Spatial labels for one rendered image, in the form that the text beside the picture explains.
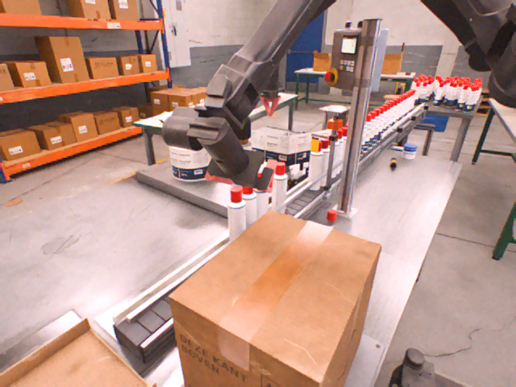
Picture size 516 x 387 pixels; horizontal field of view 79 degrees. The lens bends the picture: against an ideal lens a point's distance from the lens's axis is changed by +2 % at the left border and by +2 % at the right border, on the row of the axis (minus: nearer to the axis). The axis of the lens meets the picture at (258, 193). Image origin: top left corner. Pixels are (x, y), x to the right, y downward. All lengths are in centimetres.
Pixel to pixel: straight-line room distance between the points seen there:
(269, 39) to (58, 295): 84
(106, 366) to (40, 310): 28
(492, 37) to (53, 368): 96
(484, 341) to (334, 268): 171
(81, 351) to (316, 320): 57
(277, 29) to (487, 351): 193
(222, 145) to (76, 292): 66
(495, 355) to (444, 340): 22
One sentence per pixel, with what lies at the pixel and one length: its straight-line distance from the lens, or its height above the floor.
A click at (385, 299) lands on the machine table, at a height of 83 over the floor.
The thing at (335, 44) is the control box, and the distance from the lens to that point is 122.
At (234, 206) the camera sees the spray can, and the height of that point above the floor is 104.
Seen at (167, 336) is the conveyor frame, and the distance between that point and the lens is 80.
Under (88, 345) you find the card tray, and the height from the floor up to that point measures 83.
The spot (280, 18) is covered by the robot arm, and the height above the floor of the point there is 149.
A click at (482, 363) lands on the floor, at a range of 209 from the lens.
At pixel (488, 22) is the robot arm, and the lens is 53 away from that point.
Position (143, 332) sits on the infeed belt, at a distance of 78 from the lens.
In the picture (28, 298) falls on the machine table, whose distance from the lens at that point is 107.
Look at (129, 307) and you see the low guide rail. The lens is 80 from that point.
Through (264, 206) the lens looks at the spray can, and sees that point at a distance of 96.
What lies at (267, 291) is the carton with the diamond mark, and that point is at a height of 112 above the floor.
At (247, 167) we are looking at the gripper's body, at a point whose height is 124.
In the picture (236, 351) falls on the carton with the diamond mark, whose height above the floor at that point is 109.
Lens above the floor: 146
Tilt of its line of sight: 27 degrees down
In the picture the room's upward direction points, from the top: straight up
